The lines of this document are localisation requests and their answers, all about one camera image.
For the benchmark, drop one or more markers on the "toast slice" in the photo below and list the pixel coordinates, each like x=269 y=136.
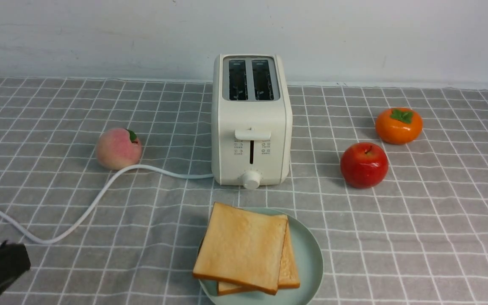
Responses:
x=243 y=248
x=288 y=275

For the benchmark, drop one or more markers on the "white two-slot toaster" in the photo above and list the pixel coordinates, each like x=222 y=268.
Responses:
x=251 y=121

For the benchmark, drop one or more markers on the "grey checked tablecloth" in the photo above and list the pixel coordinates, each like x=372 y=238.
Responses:
x=419 y=237

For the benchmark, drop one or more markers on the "pink peach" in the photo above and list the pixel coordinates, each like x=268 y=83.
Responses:
x=118 y=148

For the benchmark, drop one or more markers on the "light green plate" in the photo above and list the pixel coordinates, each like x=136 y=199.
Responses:
x=309 y=262

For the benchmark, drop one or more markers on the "red apple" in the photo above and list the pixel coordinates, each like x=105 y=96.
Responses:
x=364 y=165

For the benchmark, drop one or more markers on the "orange persimmon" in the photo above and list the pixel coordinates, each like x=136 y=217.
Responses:
x=398 y=126

